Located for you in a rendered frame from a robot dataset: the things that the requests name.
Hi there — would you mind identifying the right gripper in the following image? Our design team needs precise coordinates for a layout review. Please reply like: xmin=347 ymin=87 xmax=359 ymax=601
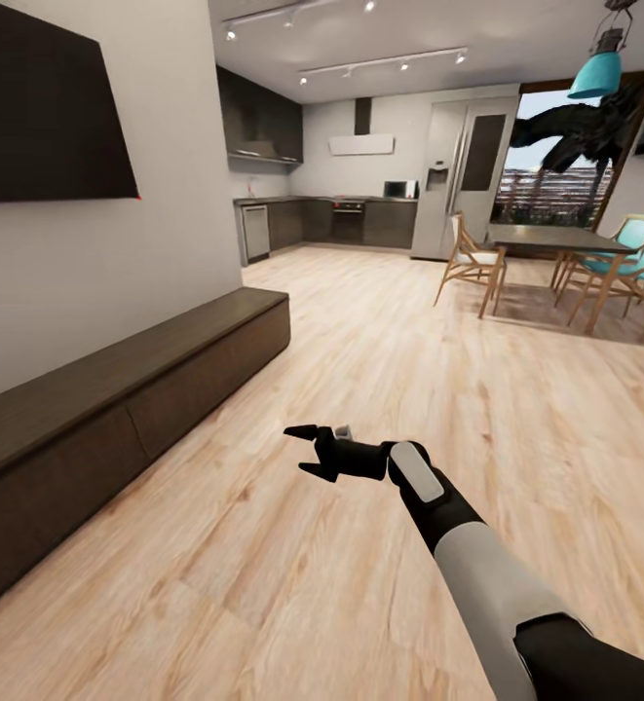
xmin=284 ymin=424 xmax=365 ymax=482

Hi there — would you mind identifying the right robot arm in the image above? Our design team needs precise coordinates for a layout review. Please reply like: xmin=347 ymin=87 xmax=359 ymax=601
xmin=284 ymin=424 xmax=644 ymax=701

